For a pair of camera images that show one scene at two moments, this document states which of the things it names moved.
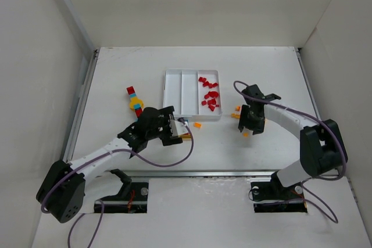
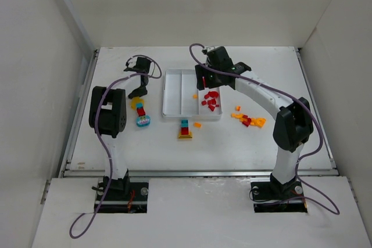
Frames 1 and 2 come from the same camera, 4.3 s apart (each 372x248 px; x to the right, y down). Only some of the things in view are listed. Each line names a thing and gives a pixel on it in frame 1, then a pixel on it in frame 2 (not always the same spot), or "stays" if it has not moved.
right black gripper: [251, 121] -> [201, 76]
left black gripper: [167, 126] -> [139, 92]
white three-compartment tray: [195, 94] stays
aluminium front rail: [200, 173] stays
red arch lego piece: [214, 94] stays
